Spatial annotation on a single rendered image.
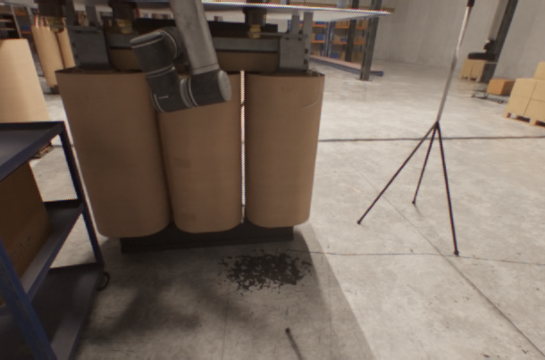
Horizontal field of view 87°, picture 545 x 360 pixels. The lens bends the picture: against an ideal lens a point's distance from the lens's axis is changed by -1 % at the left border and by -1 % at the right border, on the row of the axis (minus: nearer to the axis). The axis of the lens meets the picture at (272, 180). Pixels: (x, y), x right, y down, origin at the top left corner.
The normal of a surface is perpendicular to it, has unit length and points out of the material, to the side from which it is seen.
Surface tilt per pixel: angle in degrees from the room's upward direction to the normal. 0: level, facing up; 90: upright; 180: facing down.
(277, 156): 90
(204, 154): 90
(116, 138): 90
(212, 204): 90
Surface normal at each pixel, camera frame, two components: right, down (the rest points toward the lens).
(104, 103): 0.16, 0.44
